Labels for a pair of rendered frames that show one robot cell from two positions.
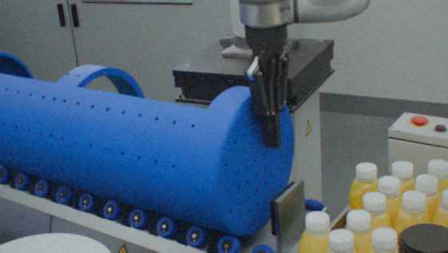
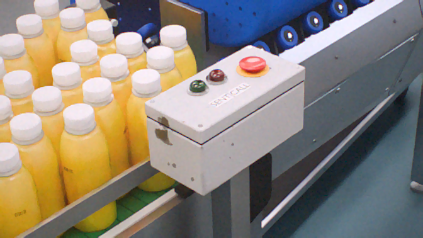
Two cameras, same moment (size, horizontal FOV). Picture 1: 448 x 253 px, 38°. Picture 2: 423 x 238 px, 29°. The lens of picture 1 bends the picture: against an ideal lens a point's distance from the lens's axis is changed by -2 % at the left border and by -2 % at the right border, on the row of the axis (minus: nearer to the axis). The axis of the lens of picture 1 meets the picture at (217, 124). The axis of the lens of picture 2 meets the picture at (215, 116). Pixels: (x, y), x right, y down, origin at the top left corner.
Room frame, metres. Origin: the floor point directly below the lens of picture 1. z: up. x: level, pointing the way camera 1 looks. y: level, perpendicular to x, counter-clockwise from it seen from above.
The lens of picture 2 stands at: (1.32, -1.36, 1.64)
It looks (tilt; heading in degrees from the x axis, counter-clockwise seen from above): 33 degrees down; 98
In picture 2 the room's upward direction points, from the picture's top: 2 degrees counter-clockwise
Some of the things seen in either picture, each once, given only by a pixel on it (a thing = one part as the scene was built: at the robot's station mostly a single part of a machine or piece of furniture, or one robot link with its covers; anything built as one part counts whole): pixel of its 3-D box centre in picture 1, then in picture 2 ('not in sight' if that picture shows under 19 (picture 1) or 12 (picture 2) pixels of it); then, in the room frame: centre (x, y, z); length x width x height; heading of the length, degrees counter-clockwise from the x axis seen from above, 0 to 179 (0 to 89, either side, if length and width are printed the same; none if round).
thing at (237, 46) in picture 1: (254, 40); not in sight; (1.89, -0.13, 1.13); 0.22 x 0.18 x 0.06; 60
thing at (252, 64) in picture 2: (419, 120); (252, 65); (1.24, -0.42, 1.11); 0.04 x 0.04 x 0.01
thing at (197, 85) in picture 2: not in sight; (197, 85); (1.17, -0.47, 1.11); 0.02 x 0.02 x 0.01
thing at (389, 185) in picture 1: (389, 184); (128, 43); (1.04, -0.30, 1.07); 0.04 x 0.04 x 0.02
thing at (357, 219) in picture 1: (358, 219); (72, 17); (0.93, -0.22, 1.07); 0.04 x 0.04 x 0.02
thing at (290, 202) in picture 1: (287, 217); (186, 36); (1.10, -0.12, 0.99); 0.10 x 0.02 x 0.12; 143
